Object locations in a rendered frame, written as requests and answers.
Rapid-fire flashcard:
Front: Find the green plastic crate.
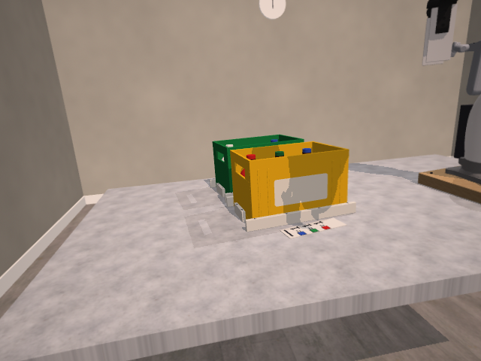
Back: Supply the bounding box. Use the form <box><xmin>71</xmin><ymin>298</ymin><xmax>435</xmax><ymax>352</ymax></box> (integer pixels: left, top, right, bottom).
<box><xmin>213</xmin><ymin>135</ymin><xmax>294</xmax><ymax>193</ymax></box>

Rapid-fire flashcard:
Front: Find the white paper pick list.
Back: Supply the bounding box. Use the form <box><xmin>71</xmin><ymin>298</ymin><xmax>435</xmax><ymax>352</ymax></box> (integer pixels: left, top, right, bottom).
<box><xmin>280</xmin><ymin>218</ymin><xmax>347</xmax><ymax>239</ymax></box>

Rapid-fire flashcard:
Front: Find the yellow crate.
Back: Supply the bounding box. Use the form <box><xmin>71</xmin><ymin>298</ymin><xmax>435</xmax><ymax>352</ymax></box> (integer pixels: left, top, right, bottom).
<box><xmin>230</xmin><ymin>141</ymin><xmax>347</xmax><ymax>220</ymax></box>

